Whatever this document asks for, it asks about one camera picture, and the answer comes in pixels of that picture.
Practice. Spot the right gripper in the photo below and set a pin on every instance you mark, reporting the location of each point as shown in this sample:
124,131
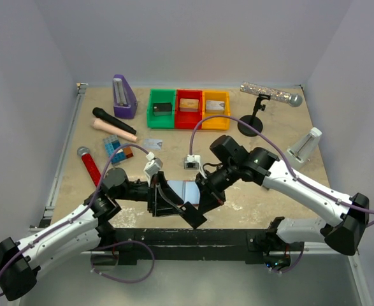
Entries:
211,196

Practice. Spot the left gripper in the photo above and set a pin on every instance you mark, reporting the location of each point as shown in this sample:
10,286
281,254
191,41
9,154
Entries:
161,200

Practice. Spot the red leather card holder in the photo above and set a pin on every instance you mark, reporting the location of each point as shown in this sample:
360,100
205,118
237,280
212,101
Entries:
187,190

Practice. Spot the blue credit card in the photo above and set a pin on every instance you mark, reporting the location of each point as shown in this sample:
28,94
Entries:
152,144

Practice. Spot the grey credit card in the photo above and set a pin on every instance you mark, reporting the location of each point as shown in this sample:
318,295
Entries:
192,216

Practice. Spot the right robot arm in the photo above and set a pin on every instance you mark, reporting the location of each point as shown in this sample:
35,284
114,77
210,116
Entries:
342,219

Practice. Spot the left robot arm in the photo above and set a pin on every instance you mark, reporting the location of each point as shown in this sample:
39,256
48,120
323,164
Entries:
86,228

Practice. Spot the black card stack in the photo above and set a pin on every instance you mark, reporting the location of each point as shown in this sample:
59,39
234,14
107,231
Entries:
162,109

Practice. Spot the silver card stack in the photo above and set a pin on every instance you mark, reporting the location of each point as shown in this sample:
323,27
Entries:
214,106

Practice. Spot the gold card stack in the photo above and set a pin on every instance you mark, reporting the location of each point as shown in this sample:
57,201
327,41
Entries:
189,105

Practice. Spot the blue toy brick block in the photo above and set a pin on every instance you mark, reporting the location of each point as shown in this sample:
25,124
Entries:
111,143

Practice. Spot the yellow plastic bin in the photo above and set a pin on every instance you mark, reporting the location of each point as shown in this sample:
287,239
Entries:
218,123

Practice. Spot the black microphone stand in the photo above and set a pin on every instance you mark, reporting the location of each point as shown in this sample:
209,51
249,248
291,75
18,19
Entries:
249,122

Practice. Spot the red glitter microphone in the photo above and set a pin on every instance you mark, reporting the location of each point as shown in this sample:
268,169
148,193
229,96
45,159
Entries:
90,165

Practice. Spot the red plastic bin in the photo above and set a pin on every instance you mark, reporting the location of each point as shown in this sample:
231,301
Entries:
188,120

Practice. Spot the pink microphone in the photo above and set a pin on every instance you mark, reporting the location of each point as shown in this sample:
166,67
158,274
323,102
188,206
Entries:
101,125

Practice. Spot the purple metronome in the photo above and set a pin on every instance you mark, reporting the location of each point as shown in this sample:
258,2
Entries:
125,103

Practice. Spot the white metronome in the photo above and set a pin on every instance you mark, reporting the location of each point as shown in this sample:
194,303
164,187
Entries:
299,153

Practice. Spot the green plastic bin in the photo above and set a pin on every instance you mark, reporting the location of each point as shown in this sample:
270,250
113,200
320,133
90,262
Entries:
161,96

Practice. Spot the black microphone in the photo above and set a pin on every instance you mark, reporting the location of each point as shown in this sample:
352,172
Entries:
103,115

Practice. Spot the silver glitter microphone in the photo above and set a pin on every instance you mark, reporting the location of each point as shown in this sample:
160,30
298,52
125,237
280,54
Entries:
294,100

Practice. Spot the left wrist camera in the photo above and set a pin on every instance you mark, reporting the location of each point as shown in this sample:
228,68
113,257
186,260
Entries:
152,167

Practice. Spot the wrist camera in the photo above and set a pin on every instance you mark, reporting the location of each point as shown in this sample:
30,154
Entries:
152,167
193,162

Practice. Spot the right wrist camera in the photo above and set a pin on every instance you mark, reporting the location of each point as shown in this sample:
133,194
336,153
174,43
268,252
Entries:
193,162

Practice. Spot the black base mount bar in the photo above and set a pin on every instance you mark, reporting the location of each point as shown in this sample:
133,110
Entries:
247,245

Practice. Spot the aluminium frame rail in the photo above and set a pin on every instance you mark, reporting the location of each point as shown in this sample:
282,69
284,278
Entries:
51,201

